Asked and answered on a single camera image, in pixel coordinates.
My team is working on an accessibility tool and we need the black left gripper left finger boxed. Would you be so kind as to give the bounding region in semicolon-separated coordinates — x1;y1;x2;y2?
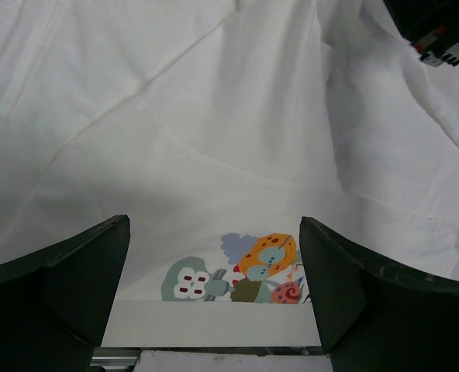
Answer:
0;215;130;371

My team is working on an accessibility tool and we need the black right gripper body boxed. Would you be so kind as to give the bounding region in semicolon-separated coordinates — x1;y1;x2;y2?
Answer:
384;0;459;67

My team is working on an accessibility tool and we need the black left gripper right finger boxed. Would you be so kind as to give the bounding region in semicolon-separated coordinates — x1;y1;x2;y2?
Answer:
299;217;459;371

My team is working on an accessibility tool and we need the white t-shirt with text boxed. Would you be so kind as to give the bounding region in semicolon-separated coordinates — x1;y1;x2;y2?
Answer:
0;1;459;347

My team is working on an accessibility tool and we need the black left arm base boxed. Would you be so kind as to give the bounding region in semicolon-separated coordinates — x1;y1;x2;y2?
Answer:
90;347;142;371

